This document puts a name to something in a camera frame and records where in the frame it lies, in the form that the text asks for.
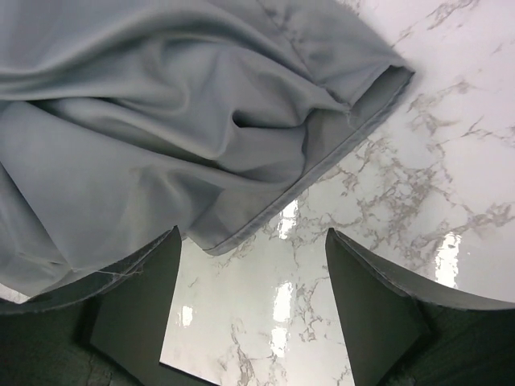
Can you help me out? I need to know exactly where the grey pillowcase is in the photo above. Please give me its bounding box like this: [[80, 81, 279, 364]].
[[1, 1, 414, 297]]

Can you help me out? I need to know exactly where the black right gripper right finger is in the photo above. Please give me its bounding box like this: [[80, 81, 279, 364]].
[[325, 228, 514, 385]]

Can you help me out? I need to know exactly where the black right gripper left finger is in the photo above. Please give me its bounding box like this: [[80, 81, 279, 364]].
[[0, 224, 182, 386]]

